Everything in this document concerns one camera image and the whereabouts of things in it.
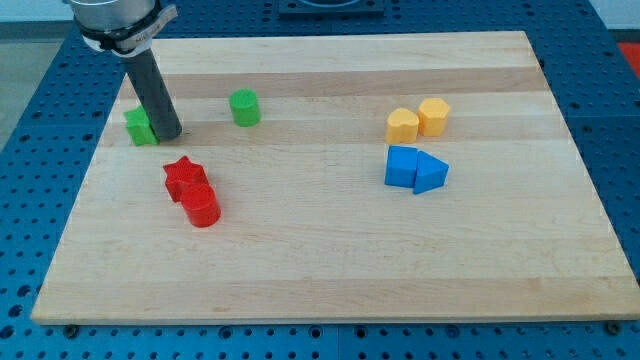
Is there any red cylinder block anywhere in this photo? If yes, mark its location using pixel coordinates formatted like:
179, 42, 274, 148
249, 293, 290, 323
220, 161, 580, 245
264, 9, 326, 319
180, 184, 221, 228

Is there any green star block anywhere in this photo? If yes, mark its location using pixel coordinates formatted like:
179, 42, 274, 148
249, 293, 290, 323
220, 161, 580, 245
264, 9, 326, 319
124, 106, 159, 146

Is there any yellow pentagon block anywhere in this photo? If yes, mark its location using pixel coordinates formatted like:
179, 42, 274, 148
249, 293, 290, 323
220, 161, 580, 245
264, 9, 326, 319
418, 98, 451, 137

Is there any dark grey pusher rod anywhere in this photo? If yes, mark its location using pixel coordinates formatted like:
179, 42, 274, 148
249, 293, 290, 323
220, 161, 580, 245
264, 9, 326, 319
122, 49, 182, 141

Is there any green cylinder block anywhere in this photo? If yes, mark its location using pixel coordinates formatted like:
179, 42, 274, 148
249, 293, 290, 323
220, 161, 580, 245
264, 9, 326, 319
229, 88, 261, 127

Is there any blue cube block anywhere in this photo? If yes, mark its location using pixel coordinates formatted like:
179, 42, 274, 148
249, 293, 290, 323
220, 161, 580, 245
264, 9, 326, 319
384, 145, 418, 188

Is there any blue triangle block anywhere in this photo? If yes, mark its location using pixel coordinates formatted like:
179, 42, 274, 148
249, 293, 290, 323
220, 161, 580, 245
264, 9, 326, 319
413, 151, 449, 195

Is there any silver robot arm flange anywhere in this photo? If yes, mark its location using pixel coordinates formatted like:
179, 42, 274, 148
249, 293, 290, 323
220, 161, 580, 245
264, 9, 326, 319
67, 0, 178, 58

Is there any red star block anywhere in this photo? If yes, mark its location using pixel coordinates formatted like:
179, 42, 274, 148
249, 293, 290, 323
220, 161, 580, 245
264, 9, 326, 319
162, 156, 209, 202

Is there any yellow heart block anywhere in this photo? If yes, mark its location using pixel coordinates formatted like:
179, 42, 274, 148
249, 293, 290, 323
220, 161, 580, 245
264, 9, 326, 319
385, 108, 419, 145

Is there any wooden board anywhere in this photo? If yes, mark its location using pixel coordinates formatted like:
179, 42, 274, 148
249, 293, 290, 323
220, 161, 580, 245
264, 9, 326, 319
31, 31, 639, 325

